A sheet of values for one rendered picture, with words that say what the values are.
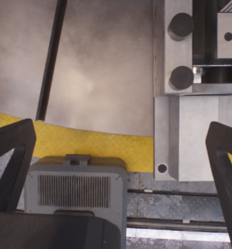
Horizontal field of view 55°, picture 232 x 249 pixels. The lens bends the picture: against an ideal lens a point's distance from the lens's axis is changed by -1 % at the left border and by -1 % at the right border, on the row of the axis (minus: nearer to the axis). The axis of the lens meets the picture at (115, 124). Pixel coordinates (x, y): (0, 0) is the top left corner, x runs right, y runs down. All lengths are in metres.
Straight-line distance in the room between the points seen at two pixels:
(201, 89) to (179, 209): 0.96
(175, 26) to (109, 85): 0.47
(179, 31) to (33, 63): 0.68
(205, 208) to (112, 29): 1.15
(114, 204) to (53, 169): 0.34
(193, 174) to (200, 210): 0.62
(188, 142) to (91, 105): 0.44
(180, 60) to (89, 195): 0.77
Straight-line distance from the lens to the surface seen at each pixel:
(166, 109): 0.98
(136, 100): 1.02
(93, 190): 1.15
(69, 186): 1.16
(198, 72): 0.78
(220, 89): 0.71
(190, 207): 1.52
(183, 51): 0.69
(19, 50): 1.14
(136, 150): 1.35
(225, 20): 0.66
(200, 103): 0.92
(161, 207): 1.48
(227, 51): 0.64
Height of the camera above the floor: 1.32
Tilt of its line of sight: 85 degrees down
